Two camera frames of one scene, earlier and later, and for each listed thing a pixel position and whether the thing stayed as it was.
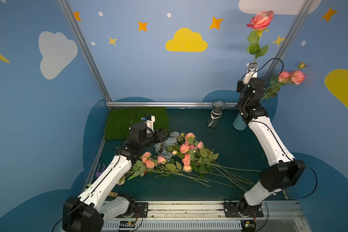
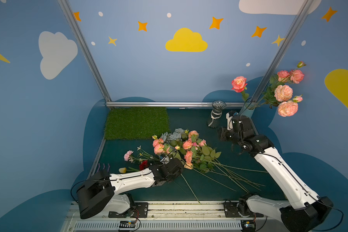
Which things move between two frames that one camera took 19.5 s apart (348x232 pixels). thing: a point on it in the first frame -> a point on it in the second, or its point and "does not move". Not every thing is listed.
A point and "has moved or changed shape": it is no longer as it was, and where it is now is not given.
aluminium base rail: [283, 216] does not move
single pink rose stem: [259, 22] has moved or changed shape
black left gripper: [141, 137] -> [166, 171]
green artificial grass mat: [118, 120] does not move
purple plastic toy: [98, 173] does not move
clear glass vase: [218, 106] does not move
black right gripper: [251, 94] -> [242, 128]
